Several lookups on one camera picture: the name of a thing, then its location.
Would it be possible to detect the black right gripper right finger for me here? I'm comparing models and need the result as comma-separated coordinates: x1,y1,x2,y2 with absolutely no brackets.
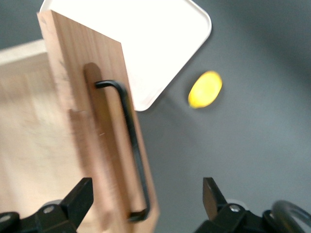
193,177,276,233

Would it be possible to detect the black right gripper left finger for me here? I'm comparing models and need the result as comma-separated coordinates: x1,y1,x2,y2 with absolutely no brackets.
21,177,95,233

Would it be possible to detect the black metal drawer handle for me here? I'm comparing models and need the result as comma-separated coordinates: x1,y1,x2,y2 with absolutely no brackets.
94,80,153,223

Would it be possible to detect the wooden drawer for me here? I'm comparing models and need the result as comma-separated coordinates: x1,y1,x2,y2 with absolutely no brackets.
0,9,160,233

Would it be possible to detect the dark grey table mat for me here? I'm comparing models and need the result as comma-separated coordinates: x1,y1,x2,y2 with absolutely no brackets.
0,0,311,233

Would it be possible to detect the yellow lemon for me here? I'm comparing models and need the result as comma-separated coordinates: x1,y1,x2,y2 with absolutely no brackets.
187,70,223,109

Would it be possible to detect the beige rectangular tray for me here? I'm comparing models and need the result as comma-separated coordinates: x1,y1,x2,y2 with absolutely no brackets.
39,0,212,113

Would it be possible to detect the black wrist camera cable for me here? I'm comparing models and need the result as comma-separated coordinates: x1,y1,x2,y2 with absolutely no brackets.
271,200,311,233

